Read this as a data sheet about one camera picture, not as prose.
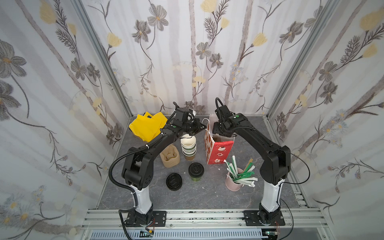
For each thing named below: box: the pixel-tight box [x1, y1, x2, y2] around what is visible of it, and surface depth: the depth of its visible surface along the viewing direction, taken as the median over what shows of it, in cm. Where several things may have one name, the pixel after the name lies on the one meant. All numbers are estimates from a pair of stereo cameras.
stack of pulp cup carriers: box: [159, 143, 181, 168], surface depth 89 cm
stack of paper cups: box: [180, 134, 197, 161], surface depth 85 cm
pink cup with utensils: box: [223, 155, 258, 192], surface depth 79 cm
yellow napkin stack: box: [129, 111, 168, 143], surface depth 111 cm
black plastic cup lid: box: [188, 162, 205, 178], surface depth 80 cm
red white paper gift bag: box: [201, 113, 236, 165], surface depth 83 cm
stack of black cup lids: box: [166, 173, 183, 191], surface depth 84 cm
